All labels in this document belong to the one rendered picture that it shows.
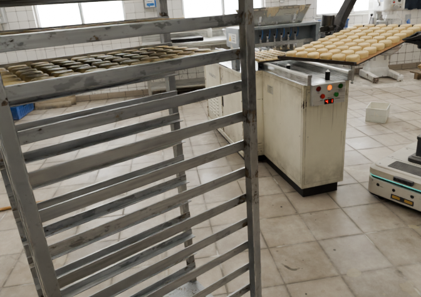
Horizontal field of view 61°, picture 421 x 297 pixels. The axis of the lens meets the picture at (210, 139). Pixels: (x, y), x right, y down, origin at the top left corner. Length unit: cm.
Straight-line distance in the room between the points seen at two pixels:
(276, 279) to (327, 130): 109
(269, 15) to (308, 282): 200
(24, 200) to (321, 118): 205
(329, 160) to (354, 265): 81
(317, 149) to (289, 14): 116
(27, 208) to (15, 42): 32
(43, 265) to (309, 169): 205
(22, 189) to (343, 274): 169
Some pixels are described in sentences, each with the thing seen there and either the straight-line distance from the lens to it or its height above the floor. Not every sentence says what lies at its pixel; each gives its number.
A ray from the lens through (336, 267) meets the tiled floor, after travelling 215.
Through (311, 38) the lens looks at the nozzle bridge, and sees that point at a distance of 322.
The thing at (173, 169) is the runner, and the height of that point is 96.
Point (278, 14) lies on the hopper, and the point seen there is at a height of 126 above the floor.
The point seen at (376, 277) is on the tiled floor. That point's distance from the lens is 214.
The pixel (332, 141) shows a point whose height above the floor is 42.
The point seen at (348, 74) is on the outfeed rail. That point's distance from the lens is 253.
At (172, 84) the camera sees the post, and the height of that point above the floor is 109.
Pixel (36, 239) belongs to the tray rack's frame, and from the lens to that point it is 85.
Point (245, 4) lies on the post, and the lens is 98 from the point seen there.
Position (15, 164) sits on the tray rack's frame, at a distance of 78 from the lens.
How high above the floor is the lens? 136
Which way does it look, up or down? 20 degrees down
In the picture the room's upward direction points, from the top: 4 degrees counter-clockwise
